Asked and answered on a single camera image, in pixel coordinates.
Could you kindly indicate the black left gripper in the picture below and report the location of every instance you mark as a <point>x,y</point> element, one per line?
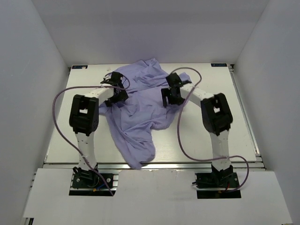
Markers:
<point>122,96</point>

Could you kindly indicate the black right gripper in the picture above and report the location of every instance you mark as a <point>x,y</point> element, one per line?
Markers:
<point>166,92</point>

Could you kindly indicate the lilac zip jacket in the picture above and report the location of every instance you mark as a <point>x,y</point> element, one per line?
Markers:
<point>132,121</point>

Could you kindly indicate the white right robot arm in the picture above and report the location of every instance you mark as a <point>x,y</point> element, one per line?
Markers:
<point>216,117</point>

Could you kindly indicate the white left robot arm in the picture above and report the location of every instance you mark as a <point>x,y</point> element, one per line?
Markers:
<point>84,118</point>

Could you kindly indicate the dark left corner label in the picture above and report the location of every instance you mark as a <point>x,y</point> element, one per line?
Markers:
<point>79,67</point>

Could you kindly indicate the dark table corner label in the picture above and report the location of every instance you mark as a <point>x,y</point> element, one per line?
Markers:
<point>218,65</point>

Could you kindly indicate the white front cover board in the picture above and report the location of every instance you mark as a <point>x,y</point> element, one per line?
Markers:
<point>162,197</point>

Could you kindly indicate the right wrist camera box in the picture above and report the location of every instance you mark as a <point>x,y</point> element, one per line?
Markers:
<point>173,80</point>

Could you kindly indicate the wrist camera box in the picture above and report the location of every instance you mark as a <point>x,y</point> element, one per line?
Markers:
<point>173,80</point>
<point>116,78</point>

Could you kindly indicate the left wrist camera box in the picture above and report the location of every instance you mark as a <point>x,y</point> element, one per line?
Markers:
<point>116,78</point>

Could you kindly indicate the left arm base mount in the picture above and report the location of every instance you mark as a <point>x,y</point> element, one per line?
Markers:
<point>88,183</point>

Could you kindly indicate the aluminium table front rail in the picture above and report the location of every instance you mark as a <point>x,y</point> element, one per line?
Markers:
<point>252,165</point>

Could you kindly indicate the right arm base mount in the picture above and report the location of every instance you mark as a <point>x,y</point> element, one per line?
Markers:
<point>209,186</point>

